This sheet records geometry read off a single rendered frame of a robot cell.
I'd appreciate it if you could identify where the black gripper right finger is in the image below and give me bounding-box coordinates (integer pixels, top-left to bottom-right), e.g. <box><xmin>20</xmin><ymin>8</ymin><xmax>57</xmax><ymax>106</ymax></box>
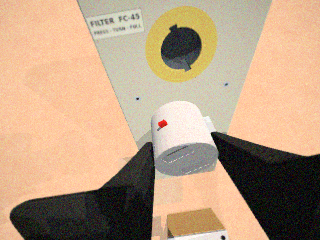
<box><xmin>211</xmin><ymin>131</ymin><xmax>320</xmax><ymax>240</ymax></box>

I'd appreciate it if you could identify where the white cylinder with grey slotted end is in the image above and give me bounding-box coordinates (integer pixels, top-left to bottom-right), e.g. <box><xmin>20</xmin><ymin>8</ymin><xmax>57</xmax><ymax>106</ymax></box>
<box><xmin>151</xmin><ymin>101</ymin><xmax>219</xmax><ymax>176</ymax></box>

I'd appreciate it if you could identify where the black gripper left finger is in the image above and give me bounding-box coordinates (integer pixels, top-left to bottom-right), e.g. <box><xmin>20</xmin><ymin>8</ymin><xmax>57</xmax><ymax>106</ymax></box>
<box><xmin>10</xmin><ymin>142</ymin><xmax>155</xmax><ymax>240</ymax></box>

